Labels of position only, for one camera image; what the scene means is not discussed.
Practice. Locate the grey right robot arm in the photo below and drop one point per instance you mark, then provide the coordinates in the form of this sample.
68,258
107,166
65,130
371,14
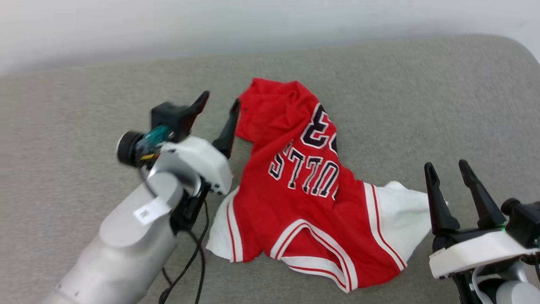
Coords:
502,291

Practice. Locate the white paper label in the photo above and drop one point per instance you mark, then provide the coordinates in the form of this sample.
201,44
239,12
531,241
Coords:
151,211

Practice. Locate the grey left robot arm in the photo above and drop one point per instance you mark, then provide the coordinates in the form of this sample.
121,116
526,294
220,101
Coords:
126,245

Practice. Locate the red white basketball jersey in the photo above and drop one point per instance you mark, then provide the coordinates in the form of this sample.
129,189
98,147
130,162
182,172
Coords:
295,211

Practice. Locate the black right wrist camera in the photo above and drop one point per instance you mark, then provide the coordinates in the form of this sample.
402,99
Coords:
523,219

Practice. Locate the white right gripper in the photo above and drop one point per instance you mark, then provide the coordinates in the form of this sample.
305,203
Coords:
472,253

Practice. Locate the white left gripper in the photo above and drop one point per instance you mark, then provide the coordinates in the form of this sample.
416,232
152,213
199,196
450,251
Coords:
198,162

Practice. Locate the grey fabric sofa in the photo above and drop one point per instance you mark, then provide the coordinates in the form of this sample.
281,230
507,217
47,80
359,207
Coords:
379,84

